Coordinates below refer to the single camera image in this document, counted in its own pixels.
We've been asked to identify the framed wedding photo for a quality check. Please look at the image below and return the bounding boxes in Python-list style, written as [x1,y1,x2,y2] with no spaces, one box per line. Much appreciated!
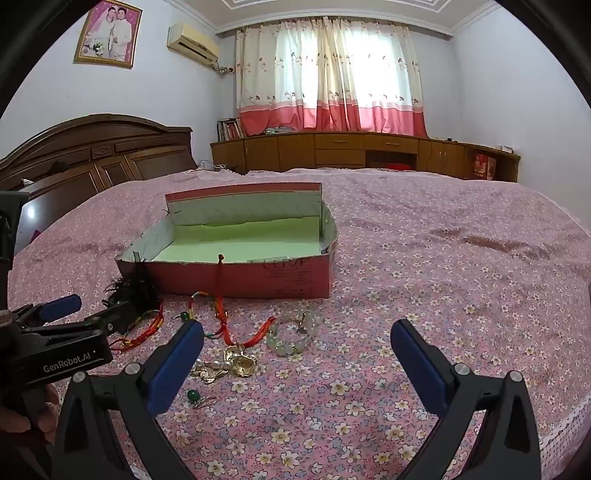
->
[74,1,143,69]

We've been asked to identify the person's left hand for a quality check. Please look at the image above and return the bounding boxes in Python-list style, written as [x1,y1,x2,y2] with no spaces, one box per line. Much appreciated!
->
[0,383,62,445]

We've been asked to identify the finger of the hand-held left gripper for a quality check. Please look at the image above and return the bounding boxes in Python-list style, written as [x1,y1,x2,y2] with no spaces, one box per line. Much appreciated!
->
[28,301,139,340]
[11,294,83,326]

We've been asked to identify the black feather hair clip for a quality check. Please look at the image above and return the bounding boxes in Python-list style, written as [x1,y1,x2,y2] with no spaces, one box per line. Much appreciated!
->
[102,251,160,310]

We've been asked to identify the dark wooden headboard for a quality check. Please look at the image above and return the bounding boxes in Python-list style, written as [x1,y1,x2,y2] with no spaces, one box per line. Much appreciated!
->
[0,114,198,204]

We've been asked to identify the row of books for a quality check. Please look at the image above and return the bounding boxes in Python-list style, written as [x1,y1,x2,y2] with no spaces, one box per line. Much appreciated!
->
[217,119,245,141]

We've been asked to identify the red gift box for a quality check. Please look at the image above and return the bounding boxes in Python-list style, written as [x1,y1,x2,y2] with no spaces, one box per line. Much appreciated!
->
[472,154,498,180]

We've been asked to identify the dark wooden nightstand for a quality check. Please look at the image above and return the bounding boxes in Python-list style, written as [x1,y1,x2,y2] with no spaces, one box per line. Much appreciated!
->
[14,179,99,256]

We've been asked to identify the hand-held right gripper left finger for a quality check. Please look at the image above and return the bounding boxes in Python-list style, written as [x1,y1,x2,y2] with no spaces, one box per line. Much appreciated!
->
[52,318,205,480]

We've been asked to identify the red woven string bracelet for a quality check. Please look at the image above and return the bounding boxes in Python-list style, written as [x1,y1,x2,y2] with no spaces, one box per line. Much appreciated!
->
[110,305,166,354]

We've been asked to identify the multicolour cord necklace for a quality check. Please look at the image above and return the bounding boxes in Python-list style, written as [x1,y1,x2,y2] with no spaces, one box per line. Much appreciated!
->
[187,253,234,344]

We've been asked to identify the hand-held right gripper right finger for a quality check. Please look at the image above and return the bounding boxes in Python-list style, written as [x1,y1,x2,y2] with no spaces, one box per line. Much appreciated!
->
[390,318,542,480]

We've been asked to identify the pink floral bed sheet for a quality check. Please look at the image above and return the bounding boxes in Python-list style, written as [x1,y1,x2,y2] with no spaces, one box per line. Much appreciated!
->
[11,167,591,480]

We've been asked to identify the cream and pink curtain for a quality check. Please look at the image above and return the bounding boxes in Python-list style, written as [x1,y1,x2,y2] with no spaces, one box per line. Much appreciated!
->
[235,17,345,137]
[318,16,428,137]

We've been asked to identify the pale green bead bracelet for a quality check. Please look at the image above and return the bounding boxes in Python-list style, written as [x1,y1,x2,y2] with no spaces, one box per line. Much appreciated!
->
[245,308,320,357]

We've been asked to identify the pink cardboard box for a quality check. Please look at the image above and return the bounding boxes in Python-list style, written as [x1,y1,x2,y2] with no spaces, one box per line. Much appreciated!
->
[115,182,339,300]

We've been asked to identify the gold flower brooch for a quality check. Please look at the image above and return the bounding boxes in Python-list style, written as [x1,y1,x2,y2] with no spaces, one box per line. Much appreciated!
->
[223,344,259,379]

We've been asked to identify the wall air conditioner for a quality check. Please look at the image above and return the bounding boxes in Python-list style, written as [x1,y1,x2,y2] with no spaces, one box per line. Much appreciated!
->
[167,24,219,62]

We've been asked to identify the long wooden cabinet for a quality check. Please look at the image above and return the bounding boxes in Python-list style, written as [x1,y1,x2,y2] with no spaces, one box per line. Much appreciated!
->
[211,131,521,183]

